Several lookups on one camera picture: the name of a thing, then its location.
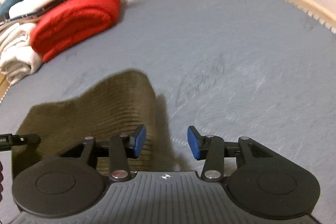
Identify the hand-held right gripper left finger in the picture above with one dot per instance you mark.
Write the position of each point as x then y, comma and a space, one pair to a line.
139, 141

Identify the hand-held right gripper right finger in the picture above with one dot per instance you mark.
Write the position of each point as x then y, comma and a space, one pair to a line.
193, 144

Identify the white folded towels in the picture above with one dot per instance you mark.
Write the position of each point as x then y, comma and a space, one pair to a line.
15, 56

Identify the red folded blanket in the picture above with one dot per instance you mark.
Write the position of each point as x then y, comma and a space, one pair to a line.
73, 16

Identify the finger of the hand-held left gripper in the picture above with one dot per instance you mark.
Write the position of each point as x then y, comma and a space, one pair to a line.
23, 140

